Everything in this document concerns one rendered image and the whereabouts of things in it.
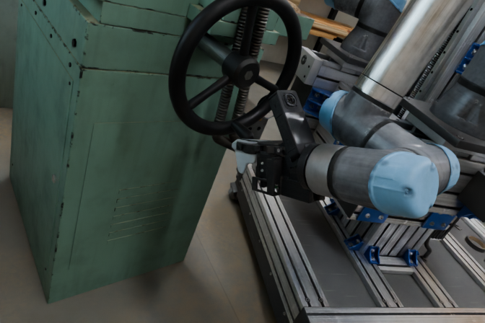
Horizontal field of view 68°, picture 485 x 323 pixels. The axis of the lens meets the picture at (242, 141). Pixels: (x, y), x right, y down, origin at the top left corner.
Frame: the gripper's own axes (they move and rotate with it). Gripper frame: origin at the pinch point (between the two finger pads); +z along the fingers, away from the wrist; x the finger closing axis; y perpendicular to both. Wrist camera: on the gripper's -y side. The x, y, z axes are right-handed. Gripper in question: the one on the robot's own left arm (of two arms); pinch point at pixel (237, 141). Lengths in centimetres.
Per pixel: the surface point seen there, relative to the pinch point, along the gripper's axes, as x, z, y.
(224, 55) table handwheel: -1.6, 2.7, -16.1
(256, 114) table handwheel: 7.7, 3.9, -5.0
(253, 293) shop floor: 37, 38, 59
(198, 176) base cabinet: 12.5, 35.6, 14.2
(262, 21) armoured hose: 7.0, 1.9, -23.4
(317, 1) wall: 271, 218, -119
